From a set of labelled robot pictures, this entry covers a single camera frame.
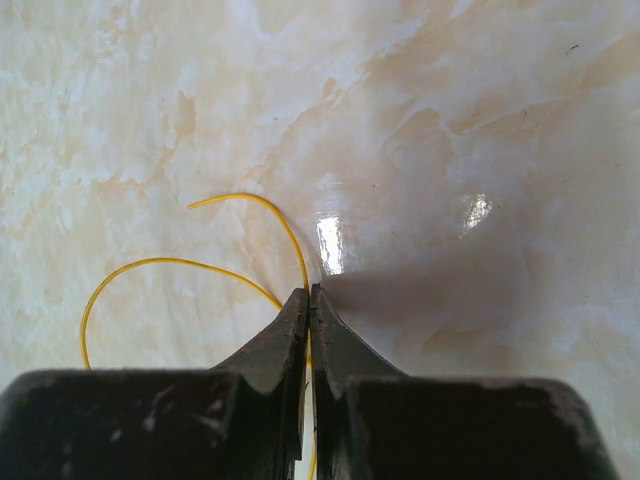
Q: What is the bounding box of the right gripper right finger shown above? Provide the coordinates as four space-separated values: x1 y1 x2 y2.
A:
309 284 405 479

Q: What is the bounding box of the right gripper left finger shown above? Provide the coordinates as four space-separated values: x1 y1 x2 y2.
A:
214 288 308 479

